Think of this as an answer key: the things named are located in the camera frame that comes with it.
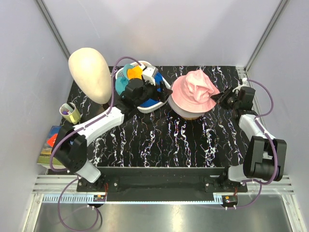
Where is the orange bucket hat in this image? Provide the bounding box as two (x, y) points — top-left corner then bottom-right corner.
(126, 66), (143, 80)

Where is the teal hat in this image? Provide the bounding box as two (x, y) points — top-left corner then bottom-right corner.
(115, 64), (134, 96)

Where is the grey bucket hat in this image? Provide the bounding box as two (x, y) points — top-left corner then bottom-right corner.
(168, 96), (192, 117)

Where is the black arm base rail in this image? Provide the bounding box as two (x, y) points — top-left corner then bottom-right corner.
(77, 167), (248, 203)

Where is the wooden hat stand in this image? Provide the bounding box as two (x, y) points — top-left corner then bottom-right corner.
(182, 116), (200, 120)

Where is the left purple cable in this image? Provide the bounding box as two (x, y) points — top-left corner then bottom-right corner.
(49, 57), (143, 173)

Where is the left aluminium frame post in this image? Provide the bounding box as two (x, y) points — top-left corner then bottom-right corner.
(34, 0), (70, 60)

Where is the right aluminium frame post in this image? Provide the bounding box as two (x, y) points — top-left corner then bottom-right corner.
(244, 0), (290, 72)

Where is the cream mannequin head stand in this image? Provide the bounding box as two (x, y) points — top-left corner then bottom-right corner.
(68, 47), (112, 105)

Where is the black marble table mat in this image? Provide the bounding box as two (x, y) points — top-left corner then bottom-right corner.
(66, 65), (252, 169)

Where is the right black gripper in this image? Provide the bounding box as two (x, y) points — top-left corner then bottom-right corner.
(211, 87), (240, 111)

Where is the aluminium frame post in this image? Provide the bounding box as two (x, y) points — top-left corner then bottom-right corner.
(34, 0), (70, 60)
(244, 0), (290, 72)

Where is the yellow tape cup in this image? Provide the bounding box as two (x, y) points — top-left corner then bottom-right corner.
(59, 102), (81, 125)

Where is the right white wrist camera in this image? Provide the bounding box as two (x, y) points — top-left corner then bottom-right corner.
(232, 77), (250, 93)

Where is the red cube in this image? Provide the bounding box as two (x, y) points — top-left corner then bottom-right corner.
(46, 133), (58, 148)

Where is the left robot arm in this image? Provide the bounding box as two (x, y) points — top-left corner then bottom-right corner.
(51, 79), (172, 191)

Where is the landscape cover book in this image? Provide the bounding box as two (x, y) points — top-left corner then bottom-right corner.
(37, 126), (61, 169)

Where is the pink bucket hat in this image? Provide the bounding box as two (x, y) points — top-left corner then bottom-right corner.
(171, 70), (220, 113)

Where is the white plastic basket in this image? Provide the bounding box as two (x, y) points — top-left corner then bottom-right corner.
(115, 62), (170, 114)

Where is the blue hat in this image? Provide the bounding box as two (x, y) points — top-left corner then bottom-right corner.
(140, 72), (163, 108)

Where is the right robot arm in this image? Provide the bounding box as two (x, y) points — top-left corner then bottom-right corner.
(211, 86), (287, 192)

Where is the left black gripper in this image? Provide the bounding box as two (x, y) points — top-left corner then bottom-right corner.
(135, 78), (172, 107)

